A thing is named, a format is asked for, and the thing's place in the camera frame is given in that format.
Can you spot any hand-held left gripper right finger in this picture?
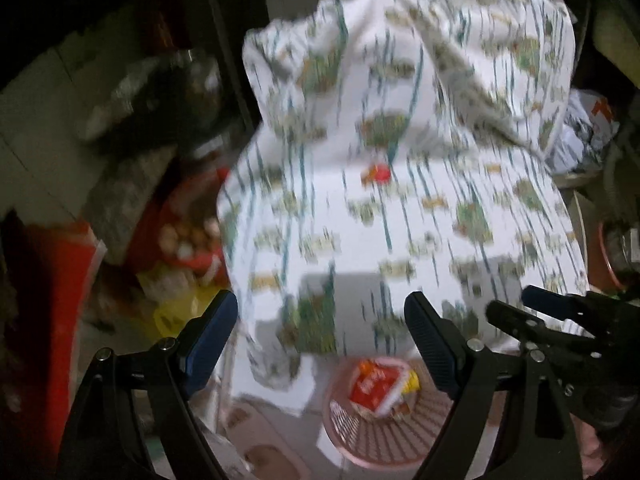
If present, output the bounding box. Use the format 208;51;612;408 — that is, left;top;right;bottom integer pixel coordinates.
404;291;590;480

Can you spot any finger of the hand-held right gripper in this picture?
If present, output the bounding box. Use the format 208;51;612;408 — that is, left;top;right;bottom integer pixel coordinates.
486;300;557;347
521;285;593;322

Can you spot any pink slipper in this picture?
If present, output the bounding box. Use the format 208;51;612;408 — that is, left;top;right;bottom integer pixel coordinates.
239;439;315;480

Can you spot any red basin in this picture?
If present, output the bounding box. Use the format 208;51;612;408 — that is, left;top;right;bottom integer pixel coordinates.
124;169;232;287

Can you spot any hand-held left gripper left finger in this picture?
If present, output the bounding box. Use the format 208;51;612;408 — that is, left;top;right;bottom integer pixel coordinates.
57;290;240;480

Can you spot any red rimmed pot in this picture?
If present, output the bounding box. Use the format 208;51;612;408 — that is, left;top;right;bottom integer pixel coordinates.
596;219;640;292

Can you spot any red plastic sheet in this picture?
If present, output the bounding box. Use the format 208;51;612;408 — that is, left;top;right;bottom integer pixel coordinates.
19;224;107;463

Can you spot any yellow plastic bag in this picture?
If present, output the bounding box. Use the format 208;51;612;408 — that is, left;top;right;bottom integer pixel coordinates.
137;270;213;337

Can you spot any pink plastic basket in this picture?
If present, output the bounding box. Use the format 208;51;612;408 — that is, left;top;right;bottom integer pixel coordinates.
322;356;467;471

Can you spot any printed blanket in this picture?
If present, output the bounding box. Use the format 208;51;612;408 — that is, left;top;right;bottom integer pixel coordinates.
217;0;590;407

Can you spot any red snack packet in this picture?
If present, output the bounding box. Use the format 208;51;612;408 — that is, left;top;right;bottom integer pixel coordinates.
348;359;410;417

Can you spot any white plastic bag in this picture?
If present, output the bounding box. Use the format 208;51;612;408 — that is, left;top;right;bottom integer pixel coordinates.
545;89;622;172

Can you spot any person's right forearm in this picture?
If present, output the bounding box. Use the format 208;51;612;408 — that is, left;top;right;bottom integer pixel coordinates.
570;410;640;480

